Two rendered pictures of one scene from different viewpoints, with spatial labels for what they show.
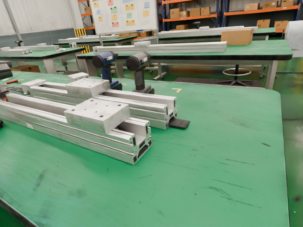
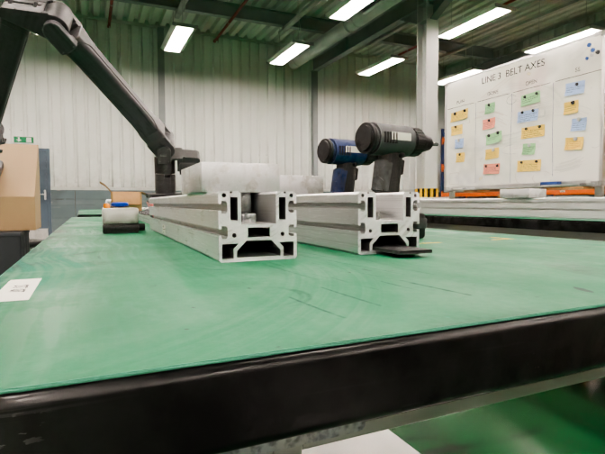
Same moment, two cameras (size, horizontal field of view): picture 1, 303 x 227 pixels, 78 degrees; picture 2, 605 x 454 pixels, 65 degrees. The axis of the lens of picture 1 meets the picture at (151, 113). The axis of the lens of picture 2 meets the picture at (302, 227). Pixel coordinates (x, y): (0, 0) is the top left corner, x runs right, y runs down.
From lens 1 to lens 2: 42 cm
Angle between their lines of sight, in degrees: 39
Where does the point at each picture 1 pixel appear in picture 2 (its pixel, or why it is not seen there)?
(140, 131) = (271, 211)
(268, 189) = (422, 313)
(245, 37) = not seen: outside the picture
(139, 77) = (381, 173)
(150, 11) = (587, 138)
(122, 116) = (255, 181)
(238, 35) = not seen: outside the picture
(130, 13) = (533, 145)
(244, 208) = (302, 311)
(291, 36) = not seen: outside the picture
